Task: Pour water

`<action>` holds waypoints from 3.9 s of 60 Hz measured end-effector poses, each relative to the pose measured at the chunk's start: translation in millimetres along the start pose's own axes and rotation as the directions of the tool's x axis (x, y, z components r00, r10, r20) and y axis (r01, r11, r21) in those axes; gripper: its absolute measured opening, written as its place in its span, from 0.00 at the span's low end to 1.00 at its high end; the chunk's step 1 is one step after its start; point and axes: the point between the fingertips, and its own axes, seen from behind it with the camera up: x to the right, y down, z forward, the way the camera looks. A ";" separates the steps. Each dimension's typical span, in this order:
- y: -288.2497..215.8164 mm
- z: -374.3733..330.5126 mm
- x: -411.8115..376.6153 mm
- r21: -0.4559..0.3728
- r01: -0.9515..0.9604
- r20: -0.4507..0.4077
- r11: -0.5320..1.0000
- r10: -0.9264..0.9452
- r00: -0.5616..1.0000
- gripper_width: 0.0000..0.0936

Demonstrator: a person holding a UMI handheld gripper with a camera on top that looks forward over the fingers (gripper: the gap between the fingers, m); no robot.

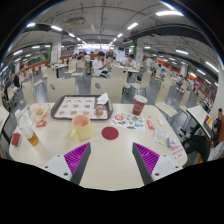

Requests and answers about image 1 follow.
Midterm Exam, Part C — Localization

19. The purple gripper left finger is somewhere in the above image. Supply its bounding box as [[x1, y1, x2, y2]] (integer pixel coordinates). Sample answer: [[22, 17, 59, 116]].
[[43, 143, 91, 185]]

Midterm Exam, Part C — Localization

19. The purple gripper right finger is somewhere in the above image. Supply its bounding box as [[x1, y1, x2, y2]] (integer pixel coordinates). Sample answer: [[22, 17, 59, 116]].
[[132, 143, 182, 185]]

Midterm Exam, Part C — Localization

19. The clear plastic packet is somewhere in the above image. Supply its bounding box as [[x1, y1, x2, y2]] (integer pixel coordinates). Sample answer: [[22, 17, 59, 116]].
[[153, 128, 169, 146]]

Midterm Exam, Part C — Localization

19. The red sauce packet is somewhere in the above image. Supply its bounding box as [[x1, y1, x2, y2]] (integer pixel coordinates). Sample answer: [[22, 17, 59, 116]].
[[146, 120, 155, 130]]

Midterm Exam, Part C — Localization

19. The yellow mug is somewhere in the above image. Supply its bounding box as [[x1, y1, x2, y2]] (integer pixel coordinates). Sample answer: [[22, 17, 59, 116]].
[[70, 115, 92, 140]]

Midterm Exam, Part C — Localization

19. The colourful paper flyer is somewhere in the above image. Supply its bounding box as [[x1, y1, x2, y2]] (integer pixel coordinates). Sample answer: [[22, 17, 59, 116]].
[[111, 112, 145, 133]]

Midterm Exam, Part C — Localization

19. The red round coaster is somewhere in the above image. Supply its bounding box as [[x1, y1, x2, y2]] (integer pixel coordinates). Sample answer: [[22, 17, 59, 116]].
[[101, 127, 119, 140]]

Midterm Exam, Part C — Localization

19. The person in black right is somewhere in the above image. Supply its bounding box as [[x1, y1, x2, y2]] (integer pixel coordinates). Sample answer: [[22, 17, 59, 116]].
[[185, 108, 223, 162]]

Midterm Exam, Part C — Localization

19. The beige chair far right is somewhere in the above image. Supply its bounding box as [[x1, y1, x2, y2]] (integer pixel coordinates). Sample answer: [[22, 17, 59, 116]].
[[154, 82, 179, 124]]

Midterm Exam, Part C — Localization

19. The beige chair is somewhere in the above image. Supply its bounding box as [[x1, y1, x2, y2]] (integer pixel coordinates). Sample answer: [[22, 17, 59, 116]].
[[91, 78, 123, 103], [154, 82, 179, 124], [47, 78, 77, 103]]

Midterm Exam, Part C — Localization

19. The brown food tray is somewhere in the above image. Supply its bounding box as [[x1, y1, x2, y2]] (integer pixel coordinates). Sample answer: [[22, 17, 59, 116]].
[[51, 95, 113, 120]]

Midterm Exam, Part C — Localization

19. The clear food wrapper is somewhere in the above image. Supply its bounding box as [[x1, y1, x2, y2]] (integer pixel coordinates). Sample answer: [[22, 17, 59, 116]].
[[31, 104, 50, 123]]

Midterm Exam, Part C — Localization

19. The clear plastic bottle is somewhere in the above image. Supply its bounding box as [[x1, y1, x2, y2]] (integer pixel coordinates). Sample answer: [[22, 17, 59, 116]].
[[15, 109, 39, 146]]

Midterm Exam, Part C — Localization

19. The red packet left edge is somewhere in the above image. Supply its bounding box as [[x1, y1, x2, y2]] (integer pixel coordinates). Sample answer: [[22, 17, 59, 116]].
[[11, 132, 20, 147]]

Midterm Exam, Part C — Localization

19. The red paper cup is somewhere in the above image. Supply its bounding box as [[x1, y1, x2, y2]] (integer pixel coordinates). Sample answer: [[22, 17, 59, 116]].
[[132, 95, 147, 116]]

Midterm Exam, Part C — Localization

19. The white napkin on tray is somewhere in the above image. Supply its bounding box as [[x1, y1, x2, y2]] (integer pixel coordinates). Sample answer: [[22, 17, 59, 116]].
[[97, 93, 109, 105]]

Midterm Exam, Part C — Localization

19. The beige chair left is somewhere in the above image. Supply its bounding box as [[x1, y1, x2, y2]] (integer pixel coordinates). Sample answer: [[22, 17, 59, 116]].
[[47, 78, 77, 103]]

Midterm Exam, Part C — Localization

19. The seated person in white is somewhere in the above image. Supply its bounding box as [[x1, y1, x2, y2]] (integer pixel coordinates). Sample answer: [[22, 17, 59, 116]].
[[123, 54, 136, 69]]

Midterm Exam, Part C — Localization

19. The person in white shirt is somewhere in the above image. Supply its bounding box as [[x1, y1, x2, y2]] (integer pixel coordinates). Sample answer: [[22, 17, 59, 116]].
[[92, 51, 109, 78]]

